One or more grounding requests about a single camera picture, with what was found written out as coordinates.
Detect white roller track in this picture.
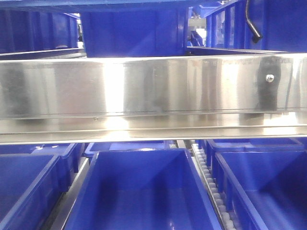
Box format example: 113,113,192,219
190,140,236,230

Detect blue bin lower left front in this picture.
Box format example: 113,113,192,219
0,153,60,230

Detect blue bin lower centre front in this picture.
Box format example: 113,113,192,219
65,149,221,230

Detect stainless steel shelf rail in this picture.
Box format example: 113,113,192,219
0,53,307,144

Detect black cable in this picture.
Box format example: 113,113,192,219
245,0,263,44

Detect blue bin lower right front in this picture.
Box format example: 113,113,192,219
215,151,307,230

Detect dark blue bin upper left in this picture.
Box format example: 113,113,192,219
0,10,78,53

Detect blue bin lower centre back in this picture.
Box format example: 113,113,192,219
84,140,176,161

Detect dark blue bin upper right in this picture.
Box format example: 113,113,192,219
206,0,307,53

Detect blue bin lower left back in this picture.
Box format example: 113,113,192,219
0,143,84,192

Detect blue bin lower right back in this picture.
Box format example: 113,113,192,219
205,138,305,167

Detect rail screw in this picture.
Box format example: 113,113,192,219
265,74,275,83

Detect dark blue bin upper centre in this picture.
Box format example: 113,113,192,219
81,8,189,58

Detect dark blue bin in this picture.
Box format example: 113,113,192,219
206,0,307,53
0,10,78,53
81,8,189,58

